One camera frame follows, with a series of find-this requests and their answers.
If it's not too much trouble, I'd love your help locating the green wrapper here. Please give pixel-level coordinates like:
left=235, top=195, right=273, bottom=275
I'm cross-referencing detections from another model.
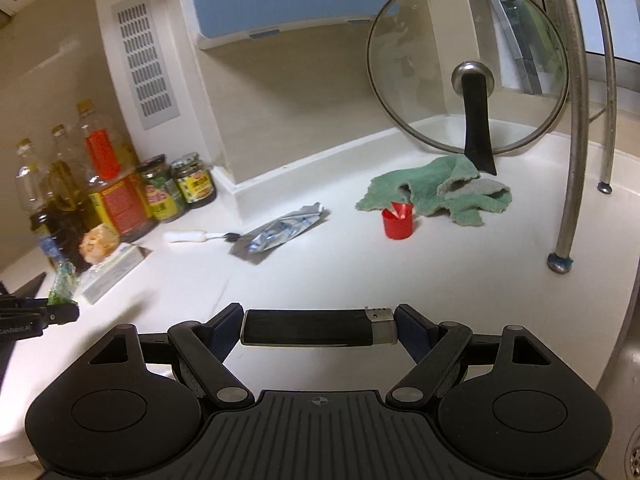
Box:
left=48, top=260, right=78, bottom=306

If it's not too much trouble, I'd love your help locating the white green medicine box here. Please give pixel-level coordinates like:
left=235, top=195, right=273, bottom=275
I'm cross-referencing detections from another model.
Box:
left=74, top=243, right=148, bottom=304

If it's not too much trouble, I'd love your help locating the black lighter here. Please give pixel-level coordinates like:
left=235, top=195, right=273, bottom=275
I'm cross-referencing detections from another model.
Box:
left=241, top=308, right=397, bottom=348

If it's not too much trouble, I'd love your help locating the white toothbrush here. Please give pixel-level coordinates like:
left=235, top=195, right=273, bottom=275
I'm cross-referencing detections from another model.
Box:
left=163, top=230, right=241, bottom=244

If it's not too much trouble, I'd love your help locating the red bottle cap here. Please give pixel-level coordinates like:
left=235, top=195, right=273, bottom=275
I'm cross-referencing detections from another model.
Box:
left=382, top=202, right=413, bottom=240

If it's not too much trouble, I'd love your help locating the orange crumpled snack bag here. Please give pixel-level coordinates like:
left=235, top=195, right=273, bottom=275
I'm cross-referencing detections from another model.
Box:
left=79, top=223, right=120, bottom=266

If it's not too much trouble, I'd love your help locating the blue label oil bottle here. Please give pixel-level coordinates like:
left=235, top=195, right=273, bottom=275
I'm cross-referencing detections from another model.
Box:
left=15, top=138, right=74, bottom=268

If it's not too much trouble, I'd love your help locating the yellow cap oil bottle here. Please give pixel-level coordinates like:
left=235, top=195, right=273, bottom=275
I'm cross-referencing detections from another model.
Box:
left=51, top=125, right=102, bottom=231

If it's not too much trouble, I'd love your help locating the large pickle jar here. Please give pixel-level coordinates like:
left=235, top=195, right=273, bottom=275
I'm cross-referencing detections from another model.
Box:
left=137, top=154, right=188, bottom=223

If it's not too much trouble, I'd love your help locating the green dish cloth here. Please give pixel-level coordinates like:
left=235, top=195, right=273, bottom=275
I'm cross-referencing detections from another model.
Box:
left=355, top=155, right=512, bottom=226

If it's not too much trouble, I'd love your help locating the silver foil pouch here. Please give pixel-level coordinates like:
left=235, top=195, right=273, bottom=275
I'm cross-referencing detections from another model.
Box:
left=229, top=203, right=330, bottom=264

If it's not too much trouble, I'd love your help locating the small pickle jar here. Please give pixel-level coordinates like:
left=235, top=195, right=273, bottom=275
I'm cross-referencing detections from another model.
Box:
left=170, top=152, right=217, bottom=208

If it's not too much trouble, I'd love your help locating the chrome rack pole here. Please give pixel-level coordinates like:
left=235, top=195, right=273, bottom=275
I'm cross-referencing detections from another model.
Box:
left=594, top=0, right=617, bottom=195

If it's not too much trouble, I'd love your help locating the glass pot lid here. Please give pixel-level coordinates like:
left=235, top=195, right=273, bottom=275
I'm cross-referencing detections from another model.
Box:
left=367, top=0, right=568, bottom=174

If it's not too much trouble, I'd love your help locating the chrome faucet pipe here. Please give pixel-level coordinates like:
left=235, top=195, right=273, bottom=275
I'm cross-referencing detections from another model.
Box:
left=547, top=0, right=589, bottom=275

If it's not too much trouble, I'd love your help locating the red handle oil bottle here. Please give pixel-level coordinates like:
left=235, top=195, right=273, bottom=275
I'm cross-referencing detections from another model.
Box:
left=75, top=100, right=157, bottom=243

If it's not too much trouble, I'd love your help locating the white wall vent grille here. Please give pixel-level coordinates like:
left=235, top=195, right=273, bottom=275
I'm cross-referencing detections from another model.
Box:
left=112, top=0, right=179, bottom=130

